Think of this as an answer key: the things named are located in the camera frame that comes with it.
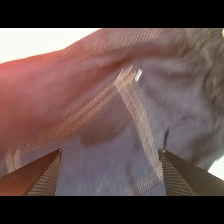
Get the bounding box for blue jeans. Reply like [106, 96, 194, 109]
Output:
[0, 28, 224, 197]

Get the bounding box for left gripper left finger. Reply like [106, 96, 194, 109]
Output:
[0, 147, 63, 197]

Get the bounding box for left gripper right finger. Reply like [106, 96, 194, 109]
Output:
[158, 148, 224, 197]

